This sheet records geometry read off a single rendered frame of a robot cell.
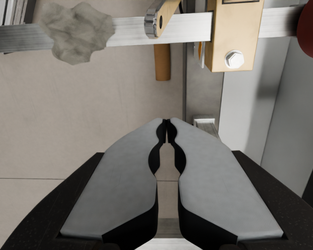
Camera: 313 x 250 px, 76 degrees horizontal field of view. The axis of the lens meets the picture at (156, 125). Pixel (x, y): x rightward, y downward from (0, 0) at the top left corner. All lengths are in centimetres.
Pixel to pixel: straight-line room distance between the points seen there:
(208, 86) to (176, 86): 74
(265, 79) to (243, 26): 32
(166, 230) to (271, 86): 43
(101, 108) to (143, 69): 36
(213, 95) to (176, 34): 23
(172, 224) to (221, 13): 26
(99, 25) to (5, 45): 13
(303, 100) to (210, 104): 18
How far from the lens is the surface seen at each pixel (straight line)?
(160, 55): 105
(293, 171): 56
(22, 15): 114
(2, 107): 158
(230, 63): 25
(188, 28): 26
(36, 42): 30
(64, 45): 28
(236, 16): 26
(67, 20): 27
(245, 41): 26
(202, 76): 44
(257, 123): 61
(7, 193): 209
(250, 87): 56
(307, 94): 50
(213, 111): 47
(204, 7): 32
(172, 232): 30
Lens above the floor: 112
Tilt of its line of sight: 62 degrees down
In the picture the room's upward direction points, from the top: 175 degrees counter-clockwise
